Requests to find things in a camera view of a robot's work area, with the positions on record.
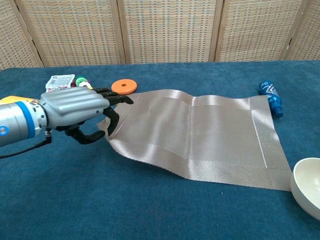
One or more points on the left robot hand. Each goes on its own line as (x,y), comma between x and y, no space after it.
(75,105)

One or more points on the brown woven placemat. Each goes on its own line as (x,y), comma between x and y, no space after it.
(200,140)

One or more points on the cream bowl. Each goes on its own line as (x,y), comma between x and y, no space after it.
(308,182)

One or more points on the colourful feather shuttlecock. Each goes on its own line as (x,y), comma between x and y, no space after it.
(81,82)

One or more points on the white spout pouch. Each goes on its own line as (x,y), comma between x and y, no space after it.
(60,81)

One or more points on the orange disc with hole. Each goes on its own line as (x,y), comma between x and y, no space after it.
(123,87)

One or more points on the yellow and white book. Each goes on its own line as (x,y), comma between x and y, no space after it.
(12,100)

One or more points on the blue carpet table cover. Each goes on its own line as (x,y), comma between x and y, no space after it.
(100,195)

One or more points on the woven folding screen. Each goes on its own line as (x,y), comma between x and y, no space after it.
(170,30)

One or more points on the blue spray bottle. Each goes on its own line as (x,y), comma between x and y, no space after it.
(271,96)

